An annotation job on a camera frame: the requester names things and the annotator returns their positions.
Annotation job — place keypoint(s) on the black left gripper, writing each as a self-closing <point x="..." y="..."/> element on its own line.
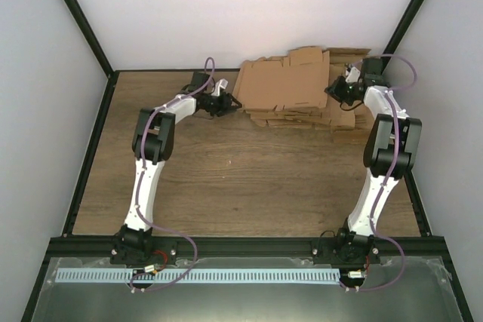
<point x="223" y="106"/>

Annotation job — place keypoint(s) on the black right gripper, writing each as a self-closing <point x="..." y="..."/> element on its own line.
<point x="334" y="90"/>

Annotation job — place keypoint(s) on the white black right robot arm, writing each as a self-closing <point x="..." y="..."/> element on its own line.
<point x="390" y="152"/>

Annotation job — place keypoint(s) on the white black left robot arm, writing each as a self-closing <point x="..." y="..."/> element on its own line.
<point x="152" y="145"/>

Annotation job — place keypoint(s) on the stack of flat cardboard blanks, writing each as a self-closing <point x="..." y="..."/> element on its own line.
<point x="288" y="91"/>

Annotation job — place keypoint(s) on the grey metal front plate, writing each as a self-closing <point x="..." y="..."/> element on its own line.
<point x="412" y="289"/>

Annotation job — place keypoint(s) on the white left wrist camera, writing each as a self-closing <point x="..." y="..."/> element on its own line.
<point x="219" y="87"/>

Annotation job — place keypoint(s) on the light blue slotted cable duct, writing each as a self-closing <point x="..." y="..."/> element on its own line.
<point x="208" y="275"/>

